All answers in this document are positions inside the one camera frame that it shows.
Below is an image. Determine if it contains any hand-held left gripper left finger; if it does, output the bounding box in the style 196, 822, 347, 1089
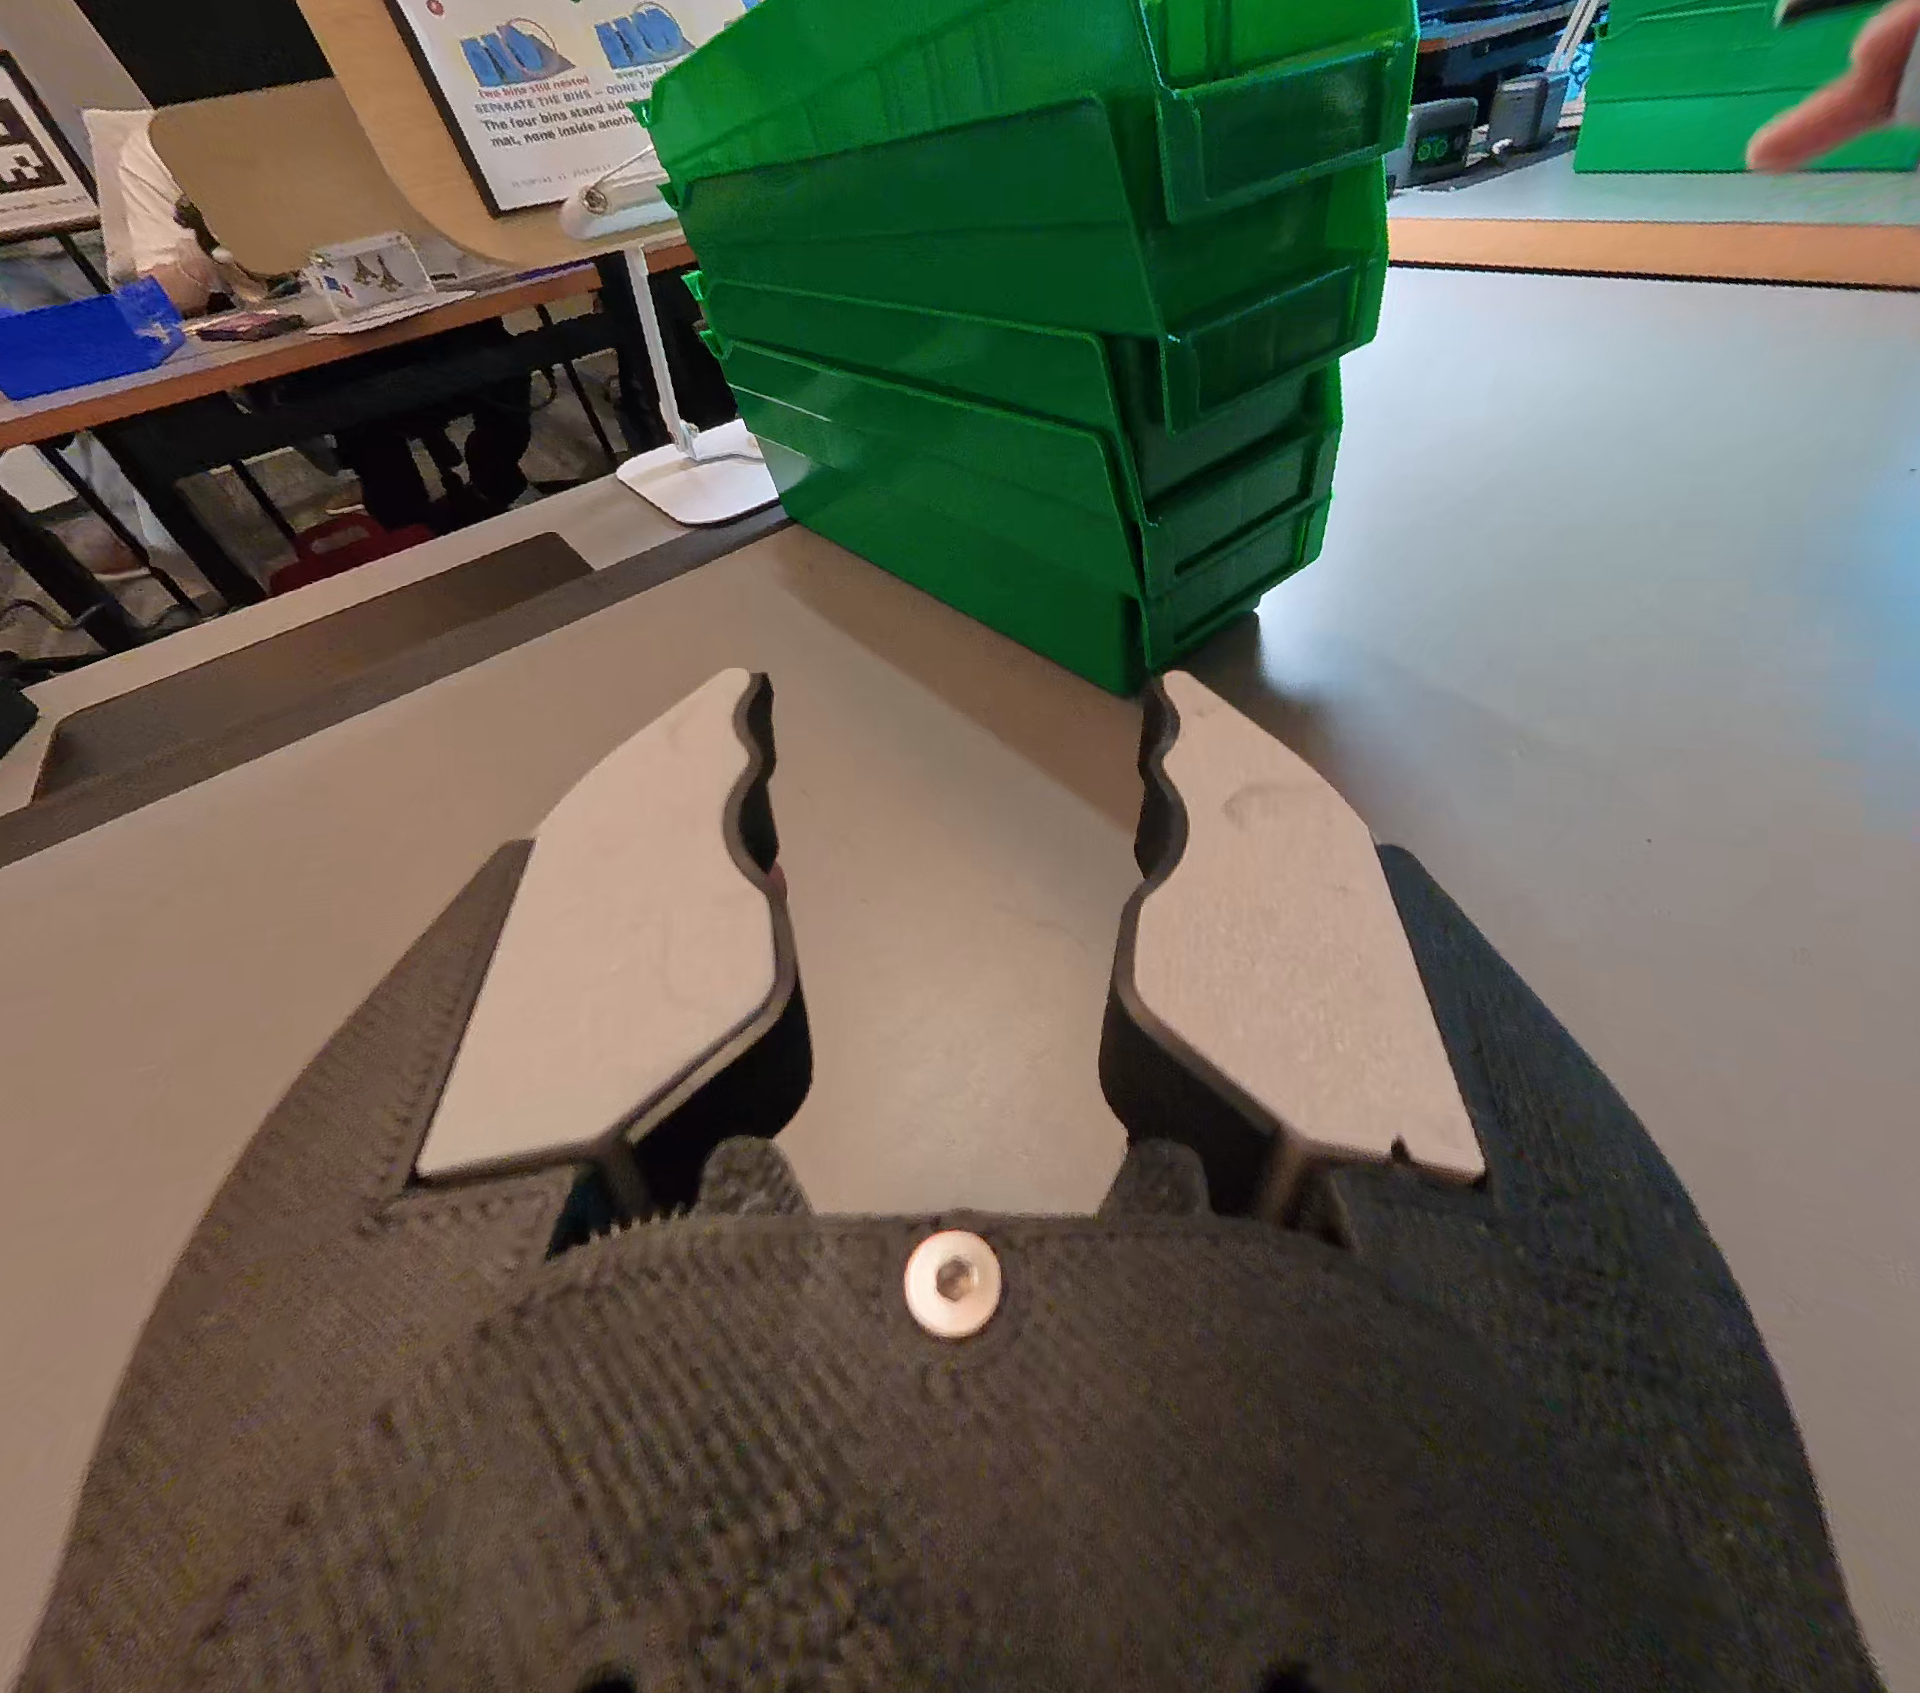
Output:
413, 667, 820, 1223

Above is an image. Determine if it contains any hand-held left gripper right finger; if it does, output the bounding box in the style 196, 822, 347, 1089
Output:
1099, 670, 1490, 1227

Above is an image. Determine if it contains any white desk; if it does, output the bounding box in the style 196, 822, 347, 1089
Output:
0, 470, 798, 870

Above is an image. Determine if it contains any wooden edged side table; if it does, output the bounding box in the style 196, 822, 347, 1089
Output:
1386, 148, 1920, 292

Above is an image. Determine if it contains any grey charger device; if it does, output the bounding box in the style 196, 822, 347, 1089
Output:
1488, 71, 1573, 153

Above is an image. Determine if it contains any grey device green display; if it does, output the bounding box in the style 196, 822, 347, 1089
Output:
1386, 96, 1483, 194

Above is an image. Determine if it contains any white board stand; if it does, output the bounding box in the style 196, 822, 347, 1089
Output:
615, 239, 782, 525

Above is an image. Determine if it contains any red bag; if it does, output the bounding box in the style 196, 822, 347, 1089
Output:
267, 512, 440, 594

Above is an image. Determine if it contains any long wooden table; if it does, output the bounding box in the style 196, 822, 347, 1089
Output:
0, 223, 697, 452

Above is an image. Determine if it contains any small clear picture stand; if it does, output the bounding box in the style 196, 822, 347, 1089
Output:
305, 231, 440, 327

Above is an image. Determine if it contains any white sheet holder bar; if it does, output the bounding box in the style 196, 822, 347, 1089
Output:
558, 155, 684, 240

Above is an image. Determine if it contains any blue plastic bin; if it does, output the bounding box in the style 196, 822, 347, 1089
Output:
0, 274, 189, 403

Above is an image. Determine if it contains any small wooden display board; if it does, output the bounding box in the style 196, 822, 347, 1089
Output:
150, 77, 440, 280

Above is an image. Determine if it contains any black white marker sign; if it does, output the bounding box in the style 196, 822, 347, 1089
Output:
0, 51, 102, 235

